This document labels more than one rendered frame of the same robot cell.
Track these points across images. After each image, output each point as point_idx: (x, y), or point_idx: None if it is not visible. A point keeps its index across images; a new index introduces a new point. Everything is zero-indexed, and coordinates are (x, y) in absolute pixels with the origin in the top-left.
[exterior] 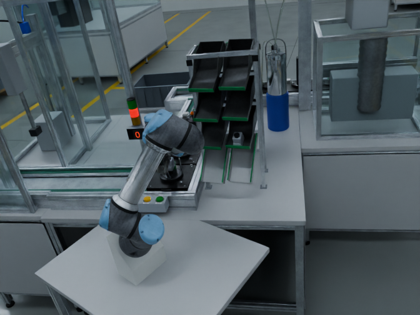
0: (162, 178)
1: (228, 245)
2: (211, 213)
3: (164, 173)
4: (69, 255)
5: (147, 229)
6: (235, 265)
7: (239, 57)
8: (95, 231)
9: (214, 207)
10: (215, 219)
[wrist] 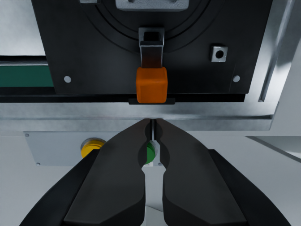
0: (113, 37)
1: (296, 195)
2: (280, 112)
3: (152, 130)
4: (7, 218)
5: None
6: (298, 224)
7: None
8: (5, 171)
9: (295, 86)
10: (288, 132)
